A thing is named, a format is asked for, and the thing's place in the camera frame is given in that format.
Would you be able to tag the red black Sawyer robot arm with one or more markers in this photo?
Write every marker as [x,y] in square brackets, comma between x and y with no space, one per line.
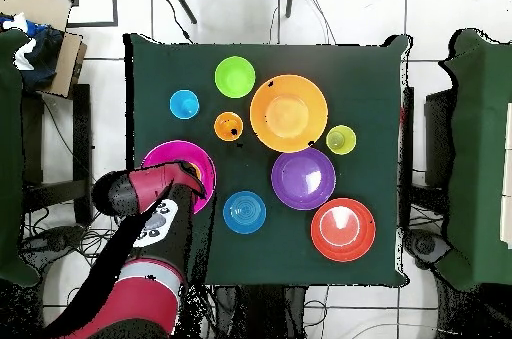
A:
[148,187]

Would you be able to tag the small blue plastic bowl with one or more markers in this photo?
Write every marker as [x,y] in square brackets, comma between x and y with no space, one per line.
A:
[244,212]

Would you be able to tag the purple plastic bowl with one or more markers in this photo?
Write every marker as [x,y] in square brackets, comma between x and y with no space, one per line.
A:
[303,179]

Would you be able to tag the orange plastic cup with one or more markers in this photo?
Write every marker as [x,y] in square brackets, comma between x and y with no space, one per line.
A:
[228,126]

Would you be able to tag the large orange plastic bowl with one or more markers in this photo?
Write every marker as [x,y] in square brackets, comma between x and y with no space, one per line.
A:
[288,113]

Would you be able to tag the large pink plastic bowl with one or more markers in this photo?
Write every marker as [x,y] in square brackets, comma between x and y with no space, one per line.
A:
[176,151]

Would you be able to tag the pale yellow-green plastic cup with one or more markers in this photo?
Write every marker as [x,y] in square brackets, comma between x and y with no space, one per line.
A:
[340,140]

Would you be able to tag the small green plastic bowl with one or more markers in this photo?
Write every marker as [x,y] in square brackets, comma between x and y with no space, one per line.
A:
[234,77]

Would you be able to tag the blue plastic cup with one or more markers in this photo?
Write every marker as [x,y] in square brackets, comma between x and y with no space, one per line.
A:
[184,104]

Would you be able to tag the red plastic bowl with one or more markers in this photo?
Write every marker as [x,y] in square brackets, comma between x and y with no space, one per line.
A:
[342,230]

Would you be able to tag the dark green table cloth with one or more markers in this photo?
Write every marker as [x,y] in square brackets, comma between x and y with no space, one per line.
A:
[360,95]

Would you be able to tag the black wooden stool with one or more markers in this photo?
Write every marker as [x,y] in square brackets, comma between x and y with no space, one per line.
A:
[82,135]

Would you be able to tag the green cloth covered table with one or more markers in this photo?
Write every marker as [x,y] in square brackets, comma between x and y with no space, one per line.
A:
[10,155]
[480,155]

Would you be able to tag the blue and white clothes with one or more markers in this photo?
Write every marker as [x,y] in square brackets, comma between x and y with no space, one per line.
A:
[40,59]

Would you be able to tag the brown cardboard box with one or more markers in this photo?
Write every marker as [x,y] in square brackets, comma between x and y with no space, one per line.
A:
[40,7]

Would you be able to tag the black metal frame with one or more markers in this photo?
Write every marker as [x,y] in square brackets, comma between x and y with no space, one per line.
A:
[114,3]

